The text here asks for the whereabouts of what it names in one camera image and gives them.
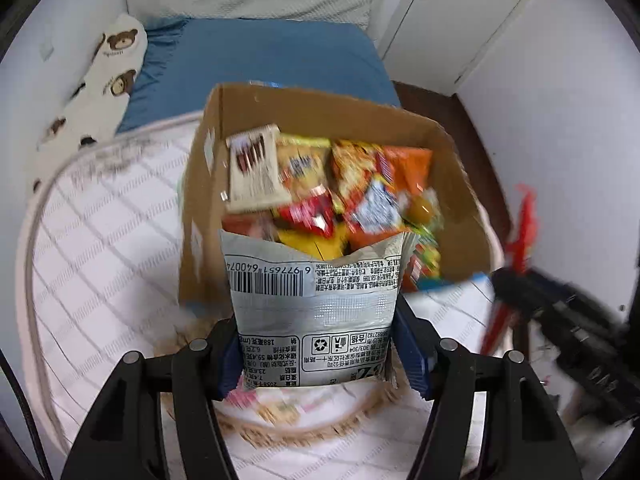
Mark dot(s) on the red snack packet with barcode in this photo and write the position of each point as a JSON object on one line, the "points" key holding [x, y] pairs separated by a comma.
{"points": [[307, 212]]}

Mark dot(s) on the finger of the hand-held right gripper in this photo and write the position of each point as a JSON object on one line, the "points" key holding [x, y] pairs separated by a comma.
{"points": [[510, 285]]}

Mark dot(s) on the blue bed sheet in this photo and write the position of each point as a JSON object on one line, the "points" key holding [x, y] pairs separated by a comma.
{"points": [[260, 55]]}

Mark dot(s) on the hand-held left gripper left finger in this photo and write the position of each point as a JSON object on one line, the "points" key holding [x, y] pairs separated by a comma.
{"points": [[229, 360]]}

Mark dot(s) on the yellow packet with blue label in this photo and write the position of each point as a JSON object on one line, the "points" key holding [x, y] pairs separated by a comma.
{"points": [[302, 165]]}

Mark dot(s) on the plain yellow snack packet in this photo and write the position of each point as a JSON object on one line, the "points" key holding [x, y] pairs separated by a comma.
{"points": [[312, 242]]}

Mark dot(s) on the beige chocolate cookie packet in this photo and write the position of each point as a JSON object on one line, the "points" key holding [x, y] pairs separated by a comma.
{"points": [[252, 170]]}

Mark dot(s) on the brown cardboard box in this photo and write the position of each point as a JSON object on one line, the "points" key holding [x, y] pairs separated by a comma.
{"points": [[320, 110]]}

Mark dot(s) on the bear print pillow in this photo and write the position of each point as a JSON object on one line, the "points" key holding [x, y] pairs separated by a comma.
{"points": [[102, 85]]}

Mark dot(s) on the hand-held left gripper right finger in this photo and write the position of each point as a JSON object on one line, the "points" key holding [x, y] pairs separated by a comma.
{"points": [[413, 350]]}

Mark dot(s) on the long red snack packet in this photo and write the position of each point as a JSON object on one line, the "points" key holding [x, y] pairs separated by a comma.
{"points": [[520, 230]]}

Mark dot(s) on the white wardrobe door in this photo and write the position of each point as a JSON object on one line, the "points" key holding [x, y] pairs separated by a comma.
{"points": [[460, 20]]}

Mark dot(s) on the grey white snack packet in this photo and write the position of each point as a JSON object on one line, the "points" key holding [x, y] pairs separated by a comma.
{"points": [[310, 310]]}

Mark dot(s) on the orange snack packet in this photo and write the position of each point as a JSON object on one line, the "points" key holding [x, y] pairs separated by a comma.
{"points": [[407, 167]]}

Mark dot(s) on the orange yellow chip packet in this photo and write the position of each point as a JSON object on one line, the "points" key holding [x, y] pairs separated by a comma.
{"points": [[355, 170]]}

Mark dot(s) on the clear green candy packet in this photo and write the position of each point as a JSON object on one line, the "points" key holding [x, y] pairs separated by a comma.
{"points": [[425, 240]]}

